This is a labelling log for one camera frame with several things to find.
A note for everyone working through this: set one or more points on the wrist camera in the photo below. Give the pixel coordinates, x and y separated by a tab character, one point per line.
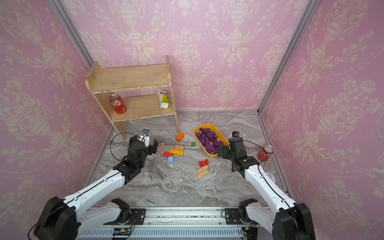
235	134
145	135

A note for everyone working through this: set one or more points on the green white juice carton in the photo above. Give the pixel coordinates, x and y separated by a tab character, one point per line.
163	98

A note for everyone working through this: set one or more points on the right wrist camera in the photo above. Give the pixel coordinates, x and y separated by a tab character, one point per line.
235	134

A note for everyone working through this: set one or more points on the tan wood brick left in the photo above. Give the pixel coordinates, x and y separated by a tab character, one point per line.
161	148

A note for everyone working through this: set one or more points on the natural wood plank brick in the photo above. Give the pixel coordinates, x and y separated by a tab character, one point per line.
202	172

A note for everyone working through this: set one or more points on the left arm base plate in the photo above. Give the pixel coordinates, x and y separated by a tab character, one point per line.
134	216

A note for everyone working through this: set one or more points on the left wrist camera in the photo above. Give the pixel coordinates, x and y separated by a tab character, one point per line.
145	135

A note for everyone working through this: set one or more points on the light blue brick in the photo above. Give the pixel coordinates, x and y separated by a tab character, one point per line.
170	159

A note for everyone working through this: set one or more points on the red cola can on shelf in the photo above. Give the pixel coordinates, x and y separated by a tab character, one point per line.
117	104

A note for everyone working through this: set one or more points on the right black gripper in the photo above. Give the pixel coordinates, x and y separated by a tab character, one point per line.
227	149

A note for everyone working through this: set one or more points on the wooden two-tier shelf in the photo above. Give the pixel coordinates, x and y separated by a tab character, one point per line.
101	83

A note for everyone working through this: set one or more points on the orange brick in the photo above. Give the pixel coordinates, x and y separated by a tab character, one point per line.
180	137

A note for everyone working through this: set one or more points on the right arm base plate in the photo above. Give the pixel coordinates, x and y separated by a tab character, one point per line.
233	216

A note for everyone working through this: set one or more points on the red cola can on table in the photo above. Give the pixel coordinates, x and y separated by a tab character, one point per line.
265	153

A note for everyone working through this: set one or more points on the purple brick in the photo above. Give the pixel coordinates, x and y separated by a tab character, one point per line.
205	130
211	135

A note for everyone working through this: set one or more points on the yellow long brick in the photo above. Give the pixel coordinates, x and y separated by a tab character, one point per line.
177	152

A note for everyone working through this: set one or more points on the yellow plastic storage bin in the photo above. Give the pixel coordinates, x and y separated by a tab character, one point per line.
210	146

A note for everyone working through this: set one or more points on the tan wood brick upright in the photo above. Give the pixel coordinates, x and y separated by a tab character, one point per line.
179	147

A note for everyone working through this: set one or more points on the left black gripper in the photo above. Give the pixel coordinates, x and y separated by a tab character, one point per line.
153	148

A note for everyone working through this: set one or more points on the aluminium front rail frame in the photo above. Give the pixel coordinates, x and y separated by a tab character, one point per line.
170	220

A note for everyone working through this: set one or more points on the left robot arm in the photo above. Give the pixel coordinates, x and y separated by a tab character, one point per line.
72	216

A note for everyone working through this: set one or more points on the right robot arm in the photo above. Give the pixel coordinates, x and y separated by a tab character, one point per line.
283	218

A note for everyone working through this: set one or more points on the red brick pair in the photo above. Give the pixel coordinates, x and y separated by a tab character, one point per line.
203	163

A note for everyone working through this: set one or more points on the red flat brick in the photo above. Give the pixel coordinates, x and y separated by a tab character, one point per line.
167	154

